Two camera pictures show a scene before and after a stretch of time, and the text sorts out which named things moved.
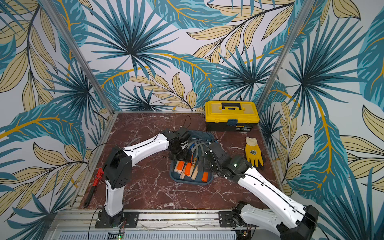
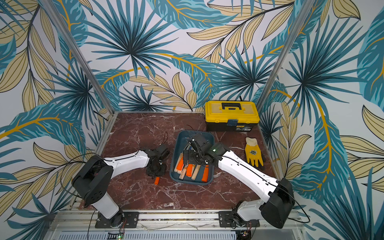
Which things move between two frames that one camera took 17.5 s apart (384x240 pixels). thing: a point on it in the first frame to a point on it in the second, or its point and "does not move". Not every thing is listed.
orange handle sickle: x=205 y=177 does not move
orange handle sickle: x=133 y=140 to x=156 y=180
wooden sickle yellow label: x=183 y=173 does not move
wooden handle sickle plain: x=195 y=172 does not move
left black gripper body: x=180 y=153 to x=158 y=171
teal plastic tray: x=186 y=171 does not move
